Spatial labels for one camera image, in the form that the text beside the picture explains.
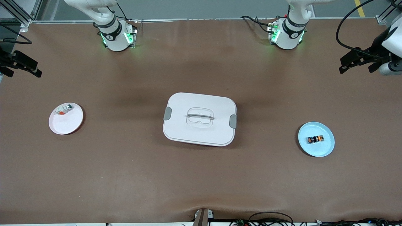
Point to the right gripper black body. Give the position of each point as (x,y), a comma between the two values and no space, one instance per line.
(7,61)

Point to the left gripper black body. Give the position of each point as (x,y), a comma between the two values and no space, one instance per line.
(374,52)

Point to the black push button switch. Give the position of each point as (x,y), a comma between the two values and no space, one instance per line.
(315,139)

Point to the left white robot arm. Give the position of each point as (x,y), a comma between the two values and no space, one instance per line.
(290,31)

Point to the small silver orange part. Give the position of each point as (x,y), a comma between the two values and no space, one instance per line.
(66,108)

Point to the pink round plate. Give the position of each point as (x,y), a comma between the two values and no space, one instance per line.
(67,124)

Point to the light blue round plate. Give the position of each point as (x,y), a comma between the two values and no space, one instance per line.
(315,150)

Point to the grey box latch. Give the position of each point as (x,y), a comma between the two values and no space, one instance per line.
(167,113)
(233,121)

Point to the white plastic container lid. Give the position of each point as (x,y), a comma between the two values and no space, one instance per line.
(188,131)

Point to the aluminium profile frame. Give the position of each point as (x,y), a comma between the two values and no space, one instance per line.
(381,19)
(26,22)

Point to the silver table edge rail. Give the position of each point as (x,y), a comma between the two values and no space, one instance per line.
(204,19)

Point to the grey mounting bracket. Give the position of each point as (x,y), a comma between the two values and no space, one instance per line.
(201,218)

